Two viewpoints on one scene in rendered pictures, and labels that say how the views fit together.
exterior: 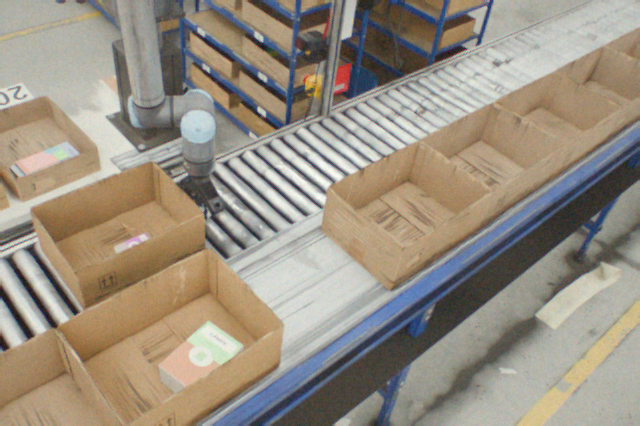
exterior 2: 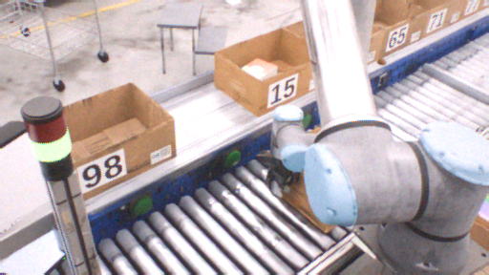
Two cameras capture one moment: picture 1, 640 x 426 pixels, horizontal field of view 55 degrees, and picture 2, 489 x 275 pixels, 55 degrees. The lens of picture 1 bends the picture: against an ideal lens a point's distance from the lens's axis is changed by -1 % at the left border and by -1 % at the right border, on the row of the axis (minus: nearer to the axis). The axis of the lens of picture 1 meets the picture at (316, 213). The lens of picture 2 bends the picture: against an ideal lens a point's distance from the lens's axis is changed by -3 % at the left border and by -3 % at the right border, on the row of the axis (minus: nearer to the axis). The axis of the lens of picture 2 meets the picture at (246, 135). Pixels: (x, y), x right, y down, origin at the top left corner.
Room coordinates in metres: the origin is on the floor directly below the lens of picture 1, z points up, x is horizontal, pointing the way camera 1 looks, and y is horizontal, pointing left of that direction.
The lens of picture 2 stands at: (2.56, 0.32, 2.01)
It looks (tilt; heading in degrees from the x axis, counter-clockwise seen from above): 38 degrees down; 185
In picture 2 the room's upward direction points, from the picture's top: 3 degrees clockwise
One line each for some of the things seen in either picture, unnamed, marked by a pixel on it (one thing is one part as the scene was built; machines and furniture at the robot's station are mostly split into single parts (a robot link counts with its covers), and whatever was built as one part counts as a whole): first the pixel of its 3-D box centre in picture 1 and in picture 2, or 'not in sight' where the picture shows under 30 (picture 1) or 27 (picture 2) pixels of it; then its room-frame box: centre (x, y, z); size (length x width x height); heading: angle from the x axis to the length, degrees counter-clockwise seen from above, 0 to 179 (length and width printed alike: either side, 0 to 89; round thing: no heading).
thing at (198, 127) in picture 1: (198, 137); (287, 126); (1.36, 0.35, 1.11); 0.10 x 0.09 x 0.12; 14
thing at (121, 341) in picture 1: (174, 347); (270, 69); (0.77, 0.27, 0.96); 0.39 x 0.29 x 0.17; 137
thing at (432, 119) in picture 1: (432, 120); not in sight; (2.19, -0.42, 0.72); 0.52 x 0.05 x 0.05; 47
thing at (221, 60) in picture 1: (232, 47); not in sight; (3.15, 0.61, 0.39); 0.40 x 0.30 x 0.10; 48
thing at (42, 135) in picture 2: not in sight; (48, 132); (2.10, 0.03, 1.62); 0.05 x 0.05 x 0.06
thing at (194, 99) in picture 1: (194, 112); (298, 148); (1.47, 0.39, 1.12); 0.12 x 0.12 x 0.09; 14
